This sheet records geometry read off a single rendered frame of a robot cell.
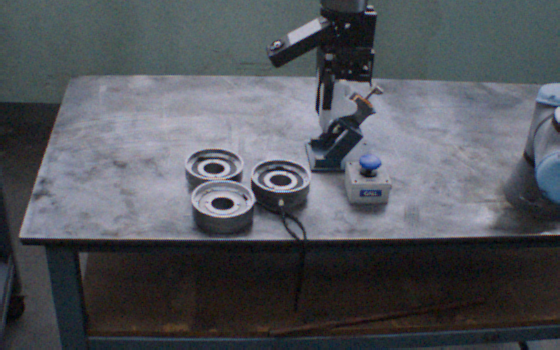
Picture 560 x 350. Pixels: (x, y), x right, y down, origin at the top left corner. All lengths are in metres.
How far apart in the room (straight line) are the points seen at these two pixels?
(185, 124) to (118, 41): 1.46
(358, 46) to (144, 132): 0.53
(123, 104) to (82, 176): 0.28
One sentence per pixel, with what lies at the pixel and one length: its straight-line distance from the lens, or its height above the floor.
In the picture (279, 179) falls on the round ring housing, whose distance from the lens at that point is 1.38.
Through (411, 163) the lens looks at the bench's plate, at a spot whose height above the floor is 0.80.
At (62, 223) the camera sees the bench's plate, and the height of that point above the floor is 0.80.
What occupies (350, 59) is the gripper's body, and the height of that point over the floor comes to 1.09.
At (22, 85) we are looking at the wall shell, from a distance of 3.15.
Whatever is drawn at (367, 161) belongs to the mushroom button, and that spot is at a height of 0.87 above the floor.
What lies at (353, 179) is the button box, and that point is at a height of 0.85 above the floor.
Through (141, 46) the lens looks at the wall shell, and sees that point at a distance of 3.00.
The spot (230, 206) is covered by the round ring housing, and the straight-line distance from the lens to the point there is 1.31.
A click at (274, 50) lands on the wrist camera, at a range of 1.19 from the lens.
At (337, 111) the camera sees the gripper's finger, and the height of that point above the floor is 0.99.
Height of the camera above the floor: 1.58
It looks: 32 degrees down
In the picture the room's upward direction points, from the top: 4 degrees clockwise
